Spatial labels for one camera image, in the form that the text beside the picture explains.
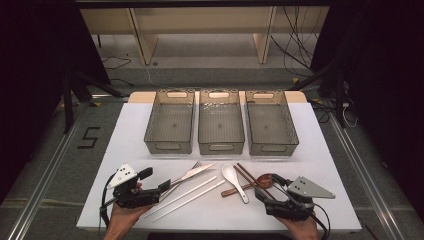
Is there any hand-held gripper cable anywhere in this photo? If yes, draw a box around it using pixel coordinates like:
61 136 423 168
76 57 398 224
271 173 332 240
98 172 118 231

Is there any white chopstick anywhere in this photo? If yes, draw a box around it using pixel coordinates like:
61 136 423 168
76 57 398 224
143 176 218 219
152 179 227 223

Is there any right hand-held gripper cable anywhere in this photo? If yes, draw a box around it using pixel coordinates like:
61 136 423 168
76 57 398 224
271 173 332 240

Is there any person's right hand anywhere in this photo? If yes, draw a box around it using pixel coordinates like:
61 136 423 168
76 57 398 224
278 214 322 240

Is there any silver table knife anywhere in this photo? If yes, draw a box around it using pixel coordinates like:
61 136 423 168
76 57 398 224
169 162 216 188

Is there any white table cover sheet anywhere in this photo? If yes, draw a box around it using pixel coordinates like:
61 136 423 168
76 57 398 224
76 101 363 233

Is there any aluminium floor rail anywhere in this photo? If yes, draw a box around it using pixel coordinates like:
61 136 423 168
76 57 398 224
328 112 406 240
6 99 92 240

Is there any brown chopstick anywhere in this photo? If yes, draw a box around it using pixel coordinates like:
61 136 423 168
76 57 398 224
236 162 268 188
232 165 278 202

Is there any smoky clear plastic bin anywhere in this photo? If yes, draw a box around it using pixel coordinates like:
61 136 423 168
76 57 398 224
143 89 196 155
198 89 246 156
244 89 300 157

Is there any brown wooden spoon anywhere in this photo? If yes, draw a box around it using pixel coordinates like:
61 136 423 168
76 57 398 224
220 173 274 198

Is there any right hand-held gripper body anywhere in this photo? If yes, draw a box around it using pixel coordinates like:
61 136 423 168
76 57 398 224
264 176 336 222

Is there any dark curtain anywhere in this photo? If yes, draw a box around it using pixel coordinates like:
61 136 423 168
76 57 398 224
309 0 424 221
0 0 112 205

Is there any black floor cable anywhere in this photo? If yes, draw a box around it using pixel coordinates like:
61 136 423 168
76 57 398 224
100 54 135 88

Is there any hanging black cable bundle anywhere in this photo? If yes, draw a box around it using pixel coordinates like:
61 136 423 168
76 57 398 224
269 6 322 72

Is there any black metal stand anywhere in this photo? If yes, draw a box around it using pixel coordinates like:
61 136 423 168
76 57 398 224
289 59 348 130
60 65 125 135

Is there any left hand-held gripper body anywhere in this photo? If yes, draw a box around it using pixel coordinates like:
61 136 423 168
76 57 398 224
107 163 162 210

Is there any tangle of floor cables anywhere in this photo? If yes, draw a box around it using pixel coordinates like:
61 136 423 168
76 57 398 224
308 97 360 130

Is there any white ceramic spoon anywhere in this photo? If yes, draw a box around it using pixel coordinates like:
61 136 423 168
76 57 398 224
221 163 250 205

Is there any beige wooden desk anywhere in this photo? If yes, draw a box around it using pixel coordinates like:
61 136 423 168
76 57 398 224
79 6 331 66

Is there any silver fork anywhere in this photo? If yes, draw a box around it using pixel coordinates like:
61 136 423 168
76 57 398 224
159 160 204 203

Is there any left hand-held gripper cable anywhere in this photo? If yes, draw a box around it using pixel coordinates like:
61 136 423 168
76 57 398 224
98 172 118 231

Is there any person's left hand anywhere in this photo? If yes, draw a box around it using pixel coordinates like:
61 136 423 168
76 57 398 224
109 203 155 232

